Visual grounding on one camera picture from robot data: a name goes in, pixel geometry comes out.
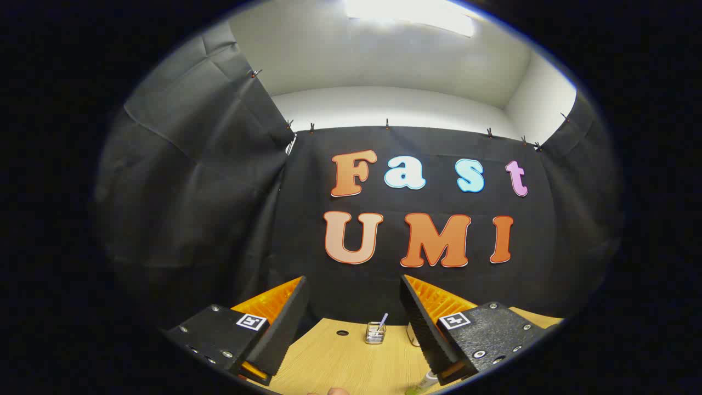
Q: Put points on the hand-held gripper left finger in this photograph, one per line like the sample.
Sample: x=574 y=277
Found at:
x=279 y=340

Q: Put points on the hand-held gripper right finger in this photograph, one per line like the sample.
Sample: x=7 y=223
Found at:
x=425 y=334

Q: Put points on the clear juice bottle white label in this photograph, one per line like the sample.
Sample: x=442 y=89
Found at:
x=428 y=378

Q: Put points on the white toaster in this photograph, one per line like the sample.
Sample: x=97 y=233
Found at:
x=412 y=336

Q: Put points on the striped drinking straw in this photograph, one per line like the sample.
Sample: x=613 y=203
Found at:
x=383 y=320

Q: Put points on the wooden table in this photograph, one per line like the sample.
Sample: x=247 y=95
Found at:
x=340 y=362

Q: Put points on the black backdrop cloth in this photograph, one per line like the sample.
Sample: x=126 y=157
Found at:
x=219 y=208

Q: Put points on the ceiling light panel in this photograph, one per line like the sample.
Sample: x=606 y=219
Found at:
x=411 y=13

